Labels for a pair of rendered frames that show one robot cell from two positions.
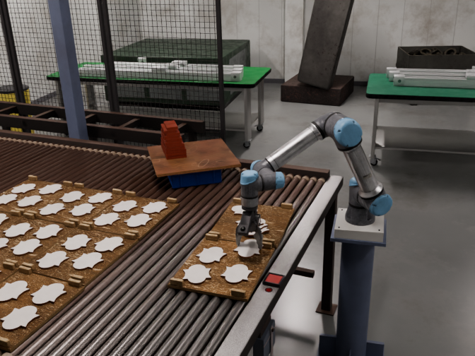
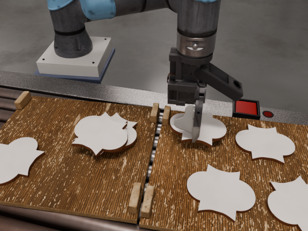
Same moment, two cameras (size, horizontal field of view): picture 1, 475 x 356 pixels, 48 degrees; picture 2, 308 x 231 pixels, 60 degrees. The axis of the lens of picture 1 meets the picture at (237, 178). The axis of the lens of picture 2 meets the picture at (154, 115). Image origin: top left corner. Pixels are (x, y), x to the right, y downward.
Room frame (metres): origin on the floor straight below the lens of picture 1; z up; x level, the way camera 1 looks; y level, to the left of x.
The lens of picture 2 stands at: (2.26, 0.42, 1.42)
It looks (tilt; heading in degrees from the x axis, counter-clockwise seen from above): 41 degrees down; 261
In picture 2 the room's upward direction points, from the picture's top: straight up
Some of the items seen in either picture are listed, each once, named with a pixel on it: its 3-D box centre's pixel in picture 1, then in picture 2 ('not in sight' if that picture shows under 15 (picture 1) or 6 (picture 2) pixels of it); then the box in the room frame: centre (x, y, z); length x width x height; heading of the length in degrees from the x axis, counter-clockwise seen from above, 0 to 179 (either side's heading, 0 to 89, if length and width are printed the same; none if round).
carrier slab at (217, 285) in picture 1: (223, 266); (241, 168); (2.00, 0.07, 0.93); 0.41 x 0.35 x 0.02; 161
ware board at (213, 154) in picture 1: (191, 156); not in sight; (3.12, 0.28, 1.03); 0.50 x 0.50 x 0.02; 14
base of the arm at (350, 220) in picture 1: (360, 210); (71, 37); (2.42, -0.62, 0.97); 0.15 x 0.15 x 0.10
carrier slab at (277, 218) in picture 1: (252, 223); (70, 145); (2.39, -0.07, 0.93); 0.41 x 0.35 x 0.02; 162
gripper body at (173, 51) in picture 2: (250, 216); (189, 76); (2.11, -0.05, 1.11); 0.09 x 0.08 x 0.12; 161
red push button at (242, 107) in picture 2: (273, 280); (245, 109); (1.89, -0.14, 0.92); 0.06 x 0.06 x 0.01; 67
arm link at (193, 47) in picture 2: (249, 200); (195, 41); (2.10, -0.05, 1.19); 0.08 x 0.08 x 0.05
